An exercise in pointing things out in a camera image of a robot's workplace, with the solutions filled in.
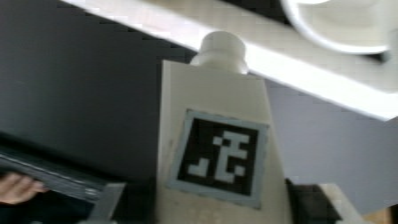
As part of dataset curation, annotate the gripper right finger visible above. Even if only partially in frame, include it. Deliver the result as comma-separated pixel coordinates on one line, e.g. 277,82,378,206
286,181,371,224

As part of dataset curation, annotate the person's hand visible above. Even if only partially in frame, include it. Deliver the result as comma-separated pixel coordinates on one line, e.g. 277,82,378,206
0,173,48,205

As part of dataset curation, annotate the white round stool seat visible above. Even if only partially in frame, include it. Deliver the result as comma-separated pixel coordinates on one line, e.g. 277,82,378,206
281,0,398,54

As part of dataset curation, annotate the white stool leg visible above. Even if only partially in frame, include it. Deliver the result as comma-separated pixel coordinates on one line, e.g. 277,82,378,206
156,31,293,224

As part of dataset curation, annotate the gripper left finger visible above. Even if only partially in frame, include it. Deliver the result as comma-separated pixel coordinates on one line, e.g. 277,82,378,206
82,183,126,224

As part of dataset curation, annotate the black laptop edge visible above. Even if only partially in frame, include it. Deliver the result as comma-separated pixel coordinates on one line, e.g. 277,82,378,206
0,147,106,202

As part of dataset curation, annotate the white front barrier bar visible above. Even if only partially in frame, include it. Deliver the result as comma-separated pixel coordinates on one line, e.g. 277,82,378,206
62,0,398,121

